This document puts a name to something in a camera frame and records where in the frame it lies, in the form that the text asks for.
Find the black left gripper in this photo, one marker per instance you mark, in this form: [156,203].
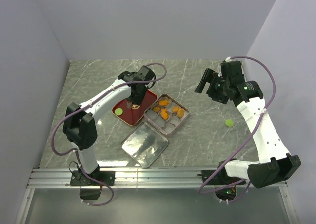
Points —
[138,100]

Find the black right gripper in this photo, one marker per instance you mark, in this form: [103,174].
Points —
[211,76]

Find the orange scalloped cookie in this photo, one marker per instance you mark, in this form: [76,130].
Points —
[156,109]

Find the orange fish cookie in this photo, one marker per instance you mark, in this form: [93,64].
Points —
[163,103]

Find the green round cookie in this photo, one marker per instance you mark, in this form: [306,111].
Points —
[118,111]
[229,123]

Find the round waffle cookie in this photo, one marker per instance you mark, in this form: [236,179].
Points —
[180,113]

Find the orange round cookie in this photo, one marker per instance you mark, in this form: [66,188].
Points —
[175,109]

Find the pink cookie tin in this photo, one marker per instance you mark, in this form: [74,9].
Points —
[165,127]

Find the silver tin lid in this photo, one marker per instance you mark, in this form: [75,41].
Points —
[145,144]

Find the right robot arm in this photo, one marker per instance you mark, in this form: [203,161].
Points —
[275,164]

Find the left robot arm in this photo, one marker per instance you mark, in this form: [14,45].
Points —
[80,120]

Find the red lacquer tray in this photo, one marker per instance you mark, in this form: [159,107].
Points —
[133,115]

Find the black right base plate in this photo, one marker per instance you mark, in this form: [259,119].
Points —
[220,179]

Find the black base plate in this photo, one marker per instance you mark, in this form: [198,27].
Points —
[79,179]
[220,179]

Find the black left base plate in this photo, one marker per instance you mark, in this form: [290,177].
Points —
[79,179]

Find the aluminium front rail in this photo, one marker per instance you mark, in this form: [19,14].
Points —
[125,177]

